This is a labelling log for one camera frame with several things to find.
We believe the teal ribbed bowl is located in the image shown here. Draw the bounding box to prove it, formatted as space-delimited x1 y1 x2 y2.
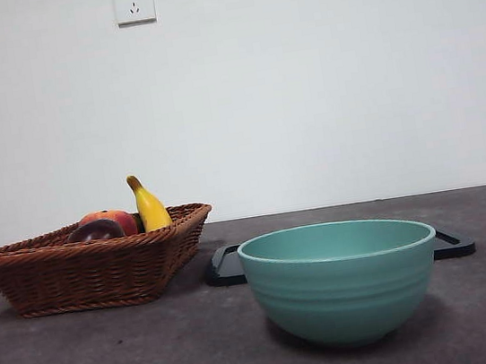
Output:
234 207 451 362

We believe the dark purple plum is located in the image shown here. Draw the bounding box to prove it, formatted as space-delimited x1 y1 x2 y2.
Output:
65 216 126 245

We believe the yellow banana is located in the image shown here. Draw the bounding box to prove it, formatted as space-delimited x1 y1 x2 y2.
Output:
126 169 174 234

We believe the black rectangular tray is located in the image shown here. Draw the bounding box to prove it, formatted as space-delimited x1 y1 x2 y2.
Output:
200 211 479 293

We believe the red orange peach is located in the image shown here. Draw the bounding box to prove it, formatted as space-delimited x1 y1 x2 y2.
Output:
76 204 140 243

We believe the brown wicker basket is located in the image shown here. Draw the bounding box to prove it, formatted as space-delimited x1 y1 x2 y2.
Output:
0 200 225 324

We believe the white wall power socket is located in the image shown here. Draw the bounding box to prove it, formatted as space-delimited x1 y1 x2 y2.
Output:
113 0 158 28

